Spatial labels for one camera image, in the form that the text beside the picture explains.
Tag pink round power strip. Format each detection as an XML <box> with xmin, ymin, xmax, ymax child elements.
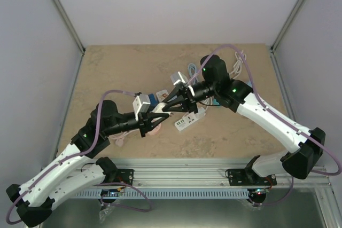
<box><xmin>148</xmin><ymin>124</ymin><xmax>161</xmax><ymax>136</ymax></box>

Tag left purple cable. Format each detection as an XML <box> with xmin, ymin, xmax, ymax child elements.
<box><xmin>5</xmin><ymin>89</ymin><xmax>153</xmax><ymax>225</ymax></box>

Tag white power strip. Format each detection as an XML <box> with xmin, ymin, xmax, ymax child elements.
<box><xmin>174</xmin><ymin>107</ymin><xmax>206</xmax><ymax>131</ymax></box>

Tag purple cable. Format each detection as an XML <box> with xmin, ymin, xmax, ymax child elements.
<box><xmin>186</xmin><ymin>44</ymin><xmax>342</xmax><ymax>207</ymax></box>
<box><xmin>5</xmin><ymin>89</ymin><xmax>153</xmax><ymax>225</ymax></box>

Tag light blue coiled cable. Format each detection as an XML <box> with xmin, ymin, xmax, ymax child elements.
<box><xmin>188</xmin><ymin>63</ymin><xmax>200</xmax><ymax>79</ymax></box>

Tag aluminium rail frame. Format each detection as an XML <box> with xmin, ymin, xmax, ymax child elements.
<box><xmin>22</xmin><ymin>158</ymin><xmax>337</xmax><ymax>228</ymax></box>

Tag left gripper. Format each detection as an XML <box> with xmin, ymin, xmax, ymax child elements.
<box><xmin>105</xmin><ymin>106</ymin><xmax>169</xmax><ymax>137</ymax></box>

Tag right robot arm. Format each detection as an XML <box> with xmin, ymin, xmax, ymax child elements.
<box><xmin>162</xmin><ymin>55</ymin><xmax>325</xmax><ymax>185</ymax></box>

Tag dark blue cube socket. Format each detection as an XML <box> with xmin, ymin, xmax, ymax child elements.
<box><xmin>148</xmin><ymin>93</ymin><xmax>159</xmax><ymax>108</ymax></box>

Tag blue slotted cable duct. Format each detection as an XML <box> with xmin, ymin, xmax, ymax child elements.
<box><xmin>73</xmin><ymin>188</ymin><xmax>249</xmax><ymax>200</ymax></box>

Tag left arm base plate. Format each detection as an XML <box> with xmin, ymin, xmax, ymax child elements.
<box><xmin>114</xmin><ymin>169</ymin><xmax>134</xmax><ymax>185</ymax></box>

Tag small blue charger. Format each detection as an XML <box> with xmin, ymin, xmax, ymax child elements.
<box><xmin>246</xmin><ymin>81</ymin><xmax>253</xmax><ymax>88</ymax></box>

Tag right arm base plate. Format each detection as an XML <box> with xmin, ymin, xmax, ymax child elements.
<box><xmin>225</xmin><ymin>169</ymin><xmax>277</xmax><ymax>186</ymax></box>

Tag white cube socket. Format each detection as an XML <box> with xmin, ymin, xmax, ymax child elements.
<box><xmin>156</xmin><ymin>89</ymin><xmax>169</xmax><ymax>102</ymax></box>

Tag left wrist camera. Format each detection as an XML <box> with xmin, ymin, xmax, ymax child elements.
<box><xmin>133</xmin><ymin>93</ymin><xmax>151</xmax><ymax>121</ymax></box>

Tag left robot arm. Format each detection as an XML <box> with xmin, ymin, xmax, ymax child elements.
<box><xmin>6</xmin><ymin>97</ymin><xmax>169</xmax><ymax>227</ymax></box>

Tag teal power strip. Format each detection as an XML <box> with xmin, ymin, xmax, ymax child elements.
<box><xmin>212</xmin><ymin>97</ymin><xmax>221</xmax><ymax>107</ymax></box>

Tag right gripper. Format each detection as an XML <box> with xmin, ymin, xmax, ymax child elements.
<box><xmin>161</xmin><ymin>80</ymin><xmax>217</xmax><ymax>114</ymax></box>

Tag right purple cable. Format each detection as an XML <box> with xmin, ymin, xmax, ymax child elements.
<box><xmin>186</xmin><ymin>44</ymin><xmax>342</xmax><ymax>207</ymax></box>

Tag white charger block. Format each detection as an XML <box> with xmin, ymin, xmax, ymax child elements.
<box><xmin>152</xmin><ymin>103</ymin><xmax>169</xmax><ymax>114</ymax></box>

